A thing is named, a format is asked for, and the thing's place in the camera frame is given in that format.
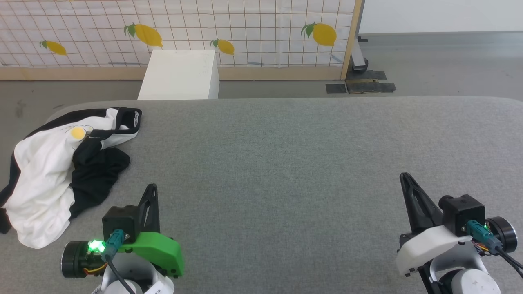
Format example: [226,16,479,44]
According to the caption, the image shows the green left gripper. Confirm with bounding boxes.
[118,183,185,278]

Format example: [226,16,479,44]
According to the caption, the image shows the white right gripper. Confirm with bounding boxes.
[395,172,475,278]

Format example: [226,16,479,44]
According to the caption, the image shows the black and white raglan shirt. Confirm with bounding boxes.
[0,107,143,250]

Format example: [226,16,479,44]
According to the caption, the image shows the metal screen foot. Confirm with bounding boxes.
[351,35,369,75]

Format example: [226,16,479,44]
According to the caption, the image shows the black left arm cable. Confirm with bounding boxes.
[100,229,137,294]

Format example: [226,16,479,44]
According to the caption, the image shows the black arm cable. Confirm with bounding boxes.
[100,229,137,294]
[467,220,523,283]

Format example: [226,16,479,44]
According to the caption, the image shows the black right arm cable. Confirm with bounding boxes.
[467,220,523,283]

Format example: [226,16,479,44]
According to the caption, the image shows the white box pedestal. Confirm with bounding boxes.
[137,49,220,100]

